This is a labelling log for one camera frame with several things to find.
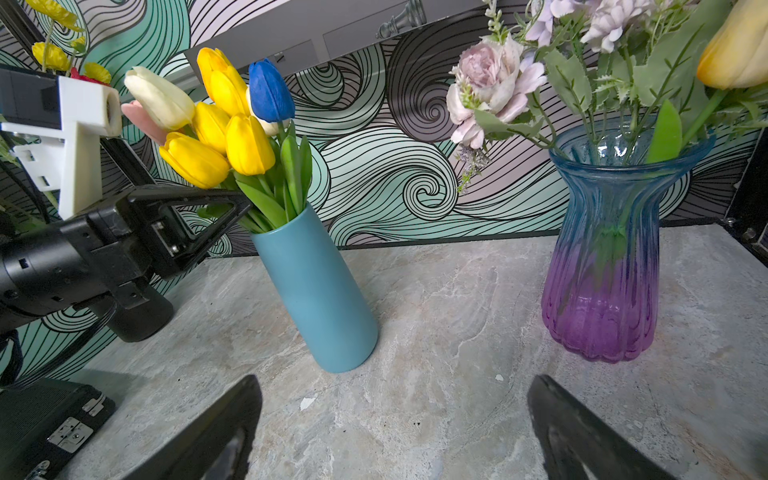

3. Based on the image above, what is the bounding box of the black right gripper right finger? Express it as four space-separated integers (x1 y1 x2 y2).
527 375 672 479

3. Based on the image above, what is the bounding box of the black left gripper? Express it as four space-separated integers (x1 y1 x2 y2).
86 185 251 288

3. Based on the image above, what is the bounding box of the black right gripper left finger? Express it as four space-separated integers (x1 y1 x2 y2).
127 375 263 479

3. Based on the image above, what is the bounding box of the purple glass vase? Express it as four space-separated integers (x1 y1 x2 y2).
541 119 716 363

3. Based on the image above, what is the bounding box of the teal ceramic vase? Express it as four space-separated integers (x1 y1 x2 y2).
252 205 378 373

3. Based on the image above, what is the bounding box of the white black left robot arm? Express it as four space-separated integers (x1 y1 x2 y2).
1 185 252 390

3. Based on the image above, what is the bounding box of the colourful tulip bunch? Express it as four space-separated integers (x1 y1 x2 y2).
122 48 313 234

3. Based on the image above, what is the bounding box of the mixed rose bouquet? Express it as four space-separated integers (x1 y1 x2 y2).
23 0 114 88

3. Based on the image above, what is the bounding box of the pink lilac flower bunch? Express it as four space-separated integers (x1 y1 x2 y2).
446 1 767 188

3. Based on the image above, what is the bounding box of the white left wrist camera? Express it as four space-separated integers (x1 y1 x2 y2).
1 65 122 220

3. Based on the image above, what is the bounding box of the black case with handle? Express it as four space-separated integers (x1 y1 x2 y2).
1 379 116 479

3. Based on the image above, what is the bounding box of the black corner frame post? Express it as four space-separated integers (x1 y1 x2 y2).
725 129 767 265

